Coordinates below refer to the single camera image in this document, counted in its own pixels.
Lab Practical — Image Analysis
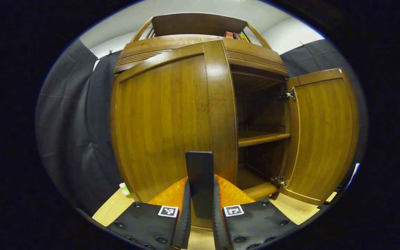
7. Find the metal door hinge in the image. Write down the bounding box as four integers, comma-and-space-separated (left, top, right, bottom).
279, 87, 297, 102
274, 175, 290, 188

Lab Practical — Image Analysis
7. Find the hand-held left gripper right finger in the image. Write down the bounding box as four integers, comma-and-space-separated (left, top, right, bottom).
213, 175, 298, 250

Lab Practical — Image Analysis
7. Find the black door handle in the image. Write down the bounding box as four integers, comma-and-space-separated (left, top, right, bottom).
185, 151, 215, 220

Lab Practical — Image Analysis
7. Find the black backdrop cloth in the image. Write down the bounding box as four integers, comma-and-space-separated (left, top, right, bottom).
35, 38, 369, 216

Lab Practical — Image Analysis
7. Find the wooden inner cabinet shelf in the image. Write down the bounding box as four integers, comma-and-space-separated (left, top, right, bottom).
237, 131, 291, 148

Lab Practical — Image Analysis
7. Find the wooden cabinet drawer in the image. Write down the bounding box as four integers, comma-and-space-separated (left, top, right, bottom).
114, 34, 289, 77

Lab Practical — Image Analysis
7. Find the blue thick book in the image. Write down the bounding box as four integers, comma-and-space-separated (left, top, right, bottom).
347, 162, 361, 190

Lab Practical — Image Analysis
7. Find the wooden shoe cabinet door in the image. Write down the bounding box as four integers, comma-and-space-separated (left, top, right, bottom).
110, 39, 239, 231
278, 68, 360, 206

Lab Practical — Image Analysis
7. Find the wooden double-door shoe cabinet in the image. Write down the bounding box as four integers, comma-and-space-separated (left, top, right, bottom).
110, 12, 360, 231

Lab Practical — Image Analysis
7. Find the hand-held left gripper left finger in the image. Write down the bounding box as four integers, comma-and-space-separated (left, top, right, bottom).
107, 177, 192, 250

